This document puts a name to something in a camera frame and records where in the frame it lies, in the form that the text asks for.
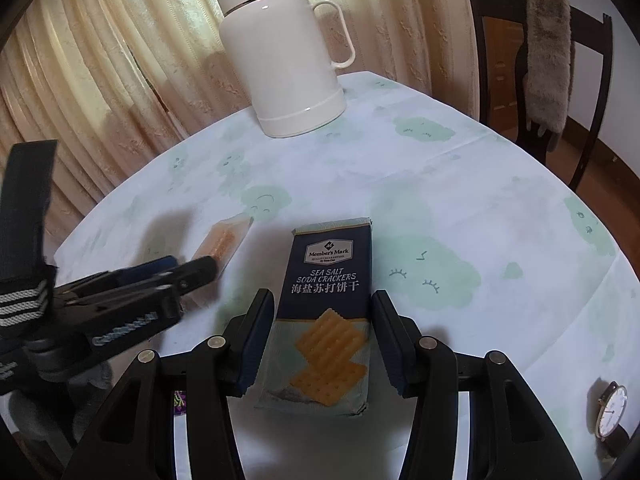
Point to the cream thermos jug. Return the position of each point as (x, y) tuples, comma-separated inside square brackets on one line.
[(277, 51)]

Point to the grey fuzzy chair cover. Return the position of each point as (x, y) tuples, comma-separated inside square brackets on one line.
[(550, 58)]

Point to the wooden door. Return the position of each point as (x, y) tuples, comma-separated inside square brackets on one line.
[(502, 41)]

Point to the dark wooden chair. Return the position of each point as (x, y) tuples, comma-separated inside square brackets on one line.
[(588, 32)]

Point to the beige curtain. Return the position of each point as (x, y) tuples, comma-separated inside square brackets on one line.
[(117, 82)]

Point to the purple candy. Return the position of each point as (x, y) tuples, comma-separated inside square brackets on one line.
[(179, 403)]

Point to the green patterned tablecloth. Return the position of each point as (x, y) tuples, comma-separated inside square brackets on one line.
[(400, 294)]

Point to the wristwatch with white dial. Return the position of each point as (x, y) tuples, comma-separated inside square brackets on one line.
[(608, 428)]

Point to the orange wafer packet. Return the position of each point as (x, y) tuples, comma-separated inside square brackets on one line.
[(221, 243)]

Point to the navy soda cracker pack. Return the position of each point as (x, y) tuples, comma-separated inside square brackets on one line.
[(319, 347)]

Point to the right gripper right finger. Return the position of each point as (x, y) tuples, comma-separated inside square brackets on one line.
[(511, 435)]

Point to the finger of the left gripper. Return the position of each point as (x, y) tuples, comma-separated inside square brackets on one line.
[(108, 280), (182, 279)]

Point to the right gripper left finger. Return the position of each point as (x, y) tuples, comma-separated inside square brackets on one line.
[(132, 435)]

